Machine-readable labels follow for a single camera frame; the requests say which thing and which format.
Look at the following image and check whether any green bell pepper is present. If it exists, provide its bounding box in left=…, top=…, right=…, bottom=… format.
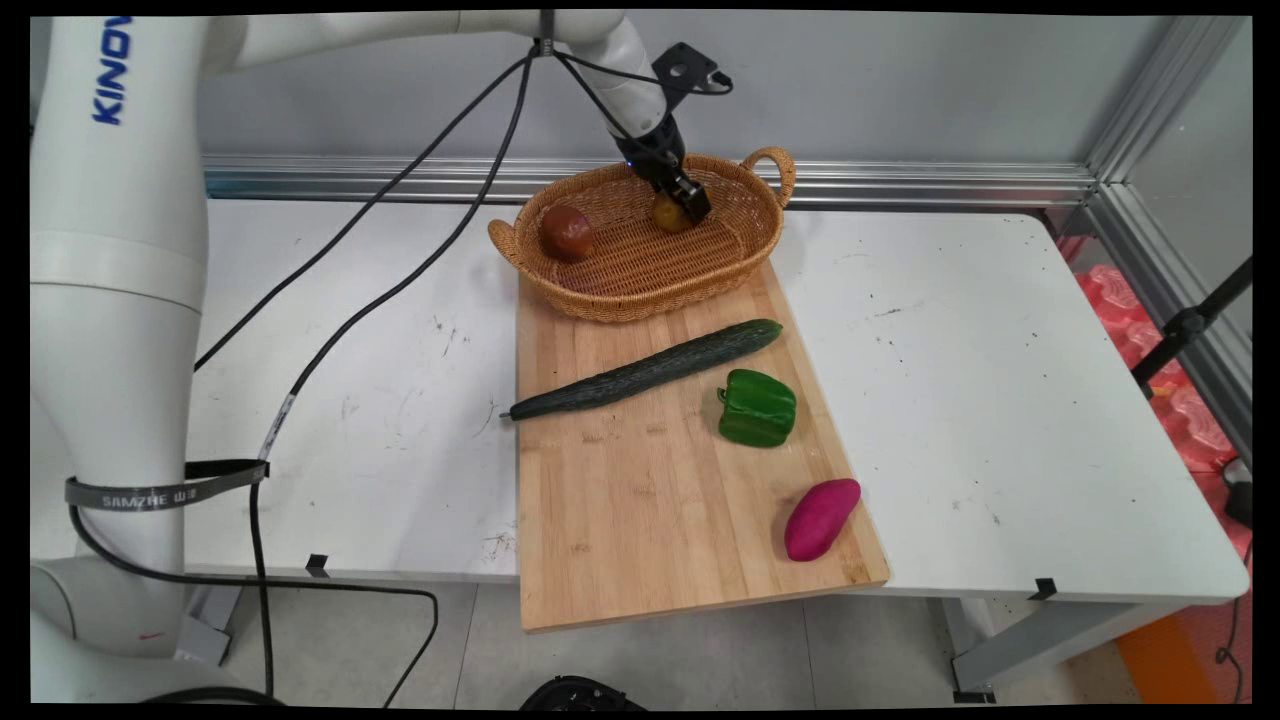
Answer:
left=716, top=368, right=799, bottom=449

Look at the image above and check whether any angled aluminium frame rail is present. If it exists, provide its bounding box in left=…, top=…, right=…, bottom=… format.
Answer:
left=1083, top=14, right=1253, bottom=466

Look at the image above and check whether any long dark green cucumber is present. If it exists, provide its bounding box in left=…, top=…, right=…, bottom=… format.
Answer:
left=500, top=318, right=785, bottom=422

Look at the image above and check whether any small black device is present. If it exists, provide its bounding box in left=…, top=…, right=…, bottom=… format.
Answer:
left=1221, top=457, right=1253, bottom=530

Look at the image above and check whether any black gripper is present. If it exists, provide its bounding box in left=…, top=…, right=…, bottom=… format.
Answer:
left=622, top=113, right=713, bottom=224

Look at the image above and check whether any thin black cable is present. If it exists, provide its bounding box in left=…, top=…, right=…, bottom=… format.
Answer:
left=193, top=50, right=536, bottom=374

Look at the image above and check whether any wooden cutting board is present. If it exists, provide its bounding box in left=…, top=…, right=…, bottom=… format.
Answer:
left=515, top=258, right=892, bottom=634

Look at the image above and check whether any pink foam mat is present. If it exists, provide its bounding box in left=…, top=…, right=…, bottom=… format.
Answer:
left=1073, top=262, right=1239, bottom=473

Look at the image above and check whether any short black camera cable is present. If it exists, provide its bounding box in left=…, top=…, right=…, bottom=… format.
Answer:
left=552, top=48, right=735, bottom=141

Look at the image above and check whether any dark red round fruit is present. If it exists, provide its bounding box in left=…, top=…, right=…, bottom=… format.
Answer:
left=541, top=204, right=595, bottom=264

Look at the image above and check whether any black tripod leg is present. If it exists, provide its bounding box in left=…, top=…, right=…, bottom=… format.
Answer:
left=1129, top=257, right=1253, bottom=399

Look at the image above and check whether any grey Samzhe velcro strap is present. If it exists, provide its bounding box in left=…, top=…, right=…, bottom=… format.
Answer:
left=64, top=458, right=272, bottom=514

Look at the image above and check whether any round black object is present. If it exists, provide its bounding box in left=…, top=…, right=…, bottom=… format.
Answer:
left=518, top=675, right=648, bottom=712

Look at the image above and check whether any woven wicker basket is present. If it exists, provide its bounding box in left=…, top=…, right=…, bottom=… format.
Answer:
left=487, top=147, right=797, bottom=324

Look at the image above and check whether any black cable with white label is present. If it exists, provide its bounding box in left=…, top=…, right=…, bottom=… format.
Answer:
left=247, top=55, right=536, bottom=698

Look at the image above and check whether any purple sweet potato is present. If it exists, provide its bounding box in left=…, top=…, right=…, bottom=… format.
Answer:
left=783, top=478, right=863, bottom=563

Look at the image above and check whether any grey metal table leg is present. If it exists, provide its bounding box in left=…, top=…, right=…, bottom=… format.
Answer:
left=940, top=597, right=1186, bottom=704

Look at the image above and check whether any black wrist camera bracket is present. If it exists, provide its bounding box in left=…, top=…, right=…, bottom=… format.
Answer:
left=651, top=41, right=734, bottom=113

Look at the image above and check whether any black cable on floor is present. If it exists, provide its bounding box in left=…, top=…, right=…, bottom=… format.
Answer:
left=68, top=505, right=441, bottom=709

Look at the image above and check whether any horizontal aluminium frame rail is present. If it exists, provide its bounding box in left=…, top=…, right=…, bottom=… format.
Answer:
left=200, top=152, right=1099, bottom=210

